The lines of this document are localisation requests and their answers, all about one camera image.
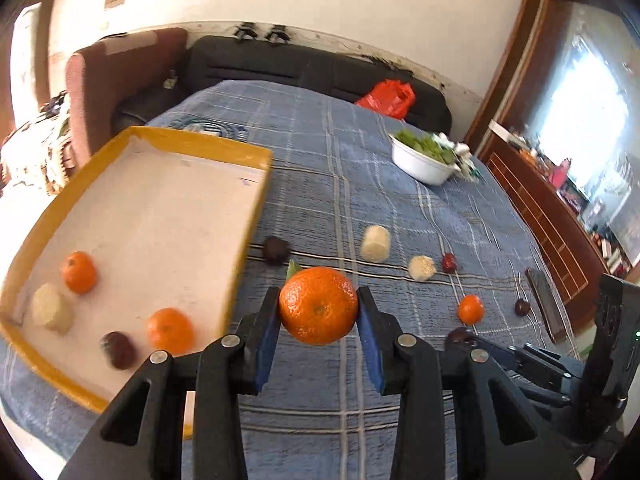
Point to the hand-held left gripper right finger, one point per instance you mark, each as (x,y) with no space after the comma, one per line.
(372,345)

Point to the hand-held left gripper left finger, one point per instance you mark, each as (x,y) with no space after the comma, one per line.
(265,345)

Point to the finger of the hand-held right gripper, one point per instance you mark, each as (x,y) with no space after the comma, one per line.
(525,357)
(547,396)

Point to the dark plum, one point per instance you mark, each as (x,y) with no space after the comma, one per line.
(522,306)
(459,336)
(276,250)
(116,350)

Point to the tangerine with green leaf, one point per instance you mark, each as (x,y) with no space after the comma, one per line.
(318,305)

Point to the yellow cardboard tray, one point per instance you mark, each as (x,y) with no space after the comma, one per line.
(150,200)

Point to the dark flat remote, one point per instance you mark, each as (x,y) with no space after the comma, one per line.
(545,310)

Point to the small tangerine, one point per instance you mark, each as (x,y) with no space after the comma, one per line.
(471,309)

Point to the pale sugarcane piece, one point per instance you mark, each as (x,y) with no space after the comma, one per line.
(375,242)
(422,267)
(51,308)

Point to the small red plum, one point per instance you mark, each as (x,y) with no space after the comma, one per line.
(449,262)

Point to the wooden cabinet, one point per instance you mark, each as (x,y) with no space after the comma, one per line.
(540,210)

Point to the blue plaid cloth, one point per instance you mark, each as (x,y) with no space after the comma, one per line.
(350,185)

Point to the cabinet top clutter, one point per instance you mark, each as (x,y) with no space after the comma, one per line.
(565,175)

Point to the white bowl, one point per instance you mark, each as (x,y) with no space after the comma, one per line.
(420,165)

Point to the green leafy vegetables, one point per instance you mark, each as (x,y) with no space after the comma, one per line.
(420,141)

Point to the white plastic wrapping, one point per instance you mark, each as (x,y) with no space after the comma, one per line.
(462,152)

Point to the bright window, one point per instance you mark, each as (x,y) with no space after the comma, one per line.
(590,110)

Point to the red plastic bag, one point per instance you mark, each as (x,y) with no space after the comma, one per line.
(387,97)

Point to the black sofa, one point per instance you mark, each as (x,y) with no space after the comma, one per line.
(310,67)

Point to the small metallic object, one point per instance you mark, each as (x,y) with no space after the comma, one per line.
(171,80)

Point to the patterned white cloth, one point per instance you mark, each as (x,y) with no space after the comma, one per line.
(40,145)

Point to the brown armchair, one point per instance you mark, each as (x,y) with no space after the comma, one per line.
(115,75)

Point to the wooden framed window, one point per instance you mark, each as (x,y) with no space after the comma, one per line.
(22,60)

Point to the black wall clip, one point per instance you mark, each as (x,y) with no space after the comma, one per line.
(246,31)
(277,34)

